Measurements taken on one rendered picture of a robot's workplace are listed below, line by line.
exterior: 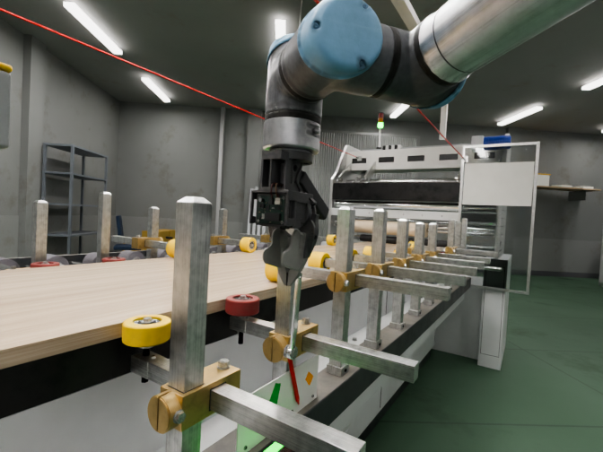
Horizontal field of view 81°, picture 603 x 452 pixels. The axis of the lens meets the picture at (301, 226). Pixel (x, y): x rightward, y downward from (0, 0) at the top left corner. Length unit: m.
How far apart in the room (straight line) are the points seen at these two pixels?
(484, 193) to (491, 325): 1.03
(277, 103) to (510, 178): 2.70
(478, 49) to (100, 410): 0.78
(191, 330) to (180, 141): 8.17
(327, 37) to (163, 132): 8.39
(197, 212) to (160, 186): 8.13
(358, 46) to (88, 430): 0.72
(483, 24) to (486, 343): 2.96
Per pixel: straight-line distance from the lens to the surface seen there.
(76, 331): 0.70
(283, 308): 0.73
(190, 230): 0.51
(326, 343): 0.74
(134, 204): 8.82
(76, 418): 0.76
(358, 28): 0.47
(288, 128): 0.54
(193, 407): 0.58
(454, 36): 0.47
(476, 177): 3.15
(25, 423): 0.72
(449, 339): 3.44
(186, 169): 8.50
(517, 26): 0.44
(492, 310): 3.20
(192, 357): 0.55
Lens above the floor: 1.11
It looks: 2 degrees down
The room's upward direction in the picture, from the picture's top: 3 degrees clockwise
